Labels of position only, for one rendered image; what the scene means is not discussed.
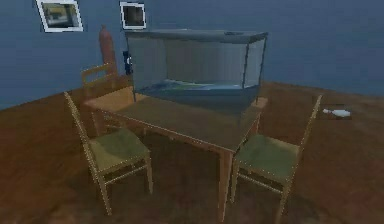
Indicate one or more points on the black metal glass aquarium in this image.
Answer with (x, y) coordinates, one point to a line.
(186, 60)

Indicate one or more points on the wooden dining table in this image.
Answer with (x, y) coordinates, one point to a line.
(196, 123)

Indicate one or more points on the small black blue object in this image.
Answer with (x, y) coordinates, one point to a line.
(128, 63)

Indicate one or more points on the wooden chair green seat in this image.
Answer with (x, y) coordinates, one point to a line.
(115, 151)
(270, 156)
(98, 80)

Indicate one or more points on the tall red cylinder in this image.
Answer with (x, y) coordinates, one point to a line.
(107, 48)

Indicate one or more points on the white framed dark picture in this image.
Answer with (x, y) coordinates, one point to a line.
(133, 15)

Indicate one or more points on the white bottle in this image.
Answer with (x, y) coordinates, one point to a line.
(337, 112)

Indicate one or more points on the white framed wall picture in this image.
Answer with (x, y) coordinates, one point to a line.
(60, 15)

